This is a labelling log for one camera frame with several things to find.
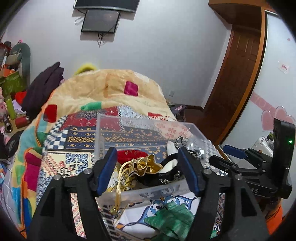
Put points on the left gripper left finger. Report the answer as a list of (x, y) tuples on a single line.
[(53, 218)]

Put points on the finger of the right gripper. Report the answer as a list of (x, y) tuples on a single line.
[(229, 167), (235, 152)]

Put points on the clear plastic bag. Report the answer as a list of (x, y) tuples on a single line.
[(194, 145)]

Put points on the green knitted cloth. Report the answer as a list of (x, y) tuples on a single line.
[(173, 222)]

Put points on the white sock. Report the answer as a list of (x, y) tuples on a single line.
[(171, 149)]

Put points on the black hat with chain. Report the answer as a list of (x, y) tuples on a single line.
[(171, 172)]

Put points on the clear plastic storage box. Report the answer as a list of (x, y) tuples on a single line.
[(146, 152)]

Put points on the gold drawstring pouch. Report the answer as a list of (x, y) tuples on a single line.
[(139, 167)]

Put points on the yellow patterned scarf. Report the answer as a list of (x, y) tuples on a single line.
[(121, 177)]

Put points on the red cloth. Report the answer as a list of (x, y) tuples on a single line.
[(124, 156)]

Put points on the orange sleeve forearm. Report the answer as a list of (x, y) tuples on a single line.
[(273, 216)]

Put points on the white sliding door with hearts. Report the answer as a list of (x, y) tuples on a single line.
[(274, 93)]

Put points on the grey backpack on floor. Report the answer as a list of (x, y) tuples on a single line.
[(178, 110)]

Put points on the colourful patterned bedspread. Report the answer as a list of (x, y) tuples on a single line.
[(72, 151)]

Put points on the wooden wardrobe with door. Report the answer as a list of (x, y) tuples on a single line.
[(238, 72)]

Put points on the red cylinder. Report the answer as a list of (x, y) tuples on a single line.
[(22, 121)]

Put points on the yellow patchwork fleece blanket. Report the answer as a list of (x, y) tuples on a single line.
[(77, 97)]

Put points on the green bottle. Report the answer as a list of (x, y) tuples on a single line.
[(10, 107)]

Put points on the dark purple jacket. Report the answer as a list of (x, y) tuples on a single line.
[(40, 90)]

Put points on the green storage box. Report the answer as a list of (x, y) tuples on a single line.
[(12, 84)]

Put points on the yellow-green plush pillow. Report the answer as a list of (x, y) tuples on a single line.
[(85, 68)]

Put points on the grey-green plush toy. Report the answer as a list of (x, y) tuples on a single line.
[(20, 58)]

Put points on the wall socket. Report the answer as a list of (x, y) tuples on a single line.
[(171, 93)]

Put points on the large wall television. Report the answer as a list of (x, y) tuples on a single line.
[(117, 5)]

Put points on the small black wall monitor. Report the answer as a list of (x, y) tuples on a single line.
[(100, 21)]

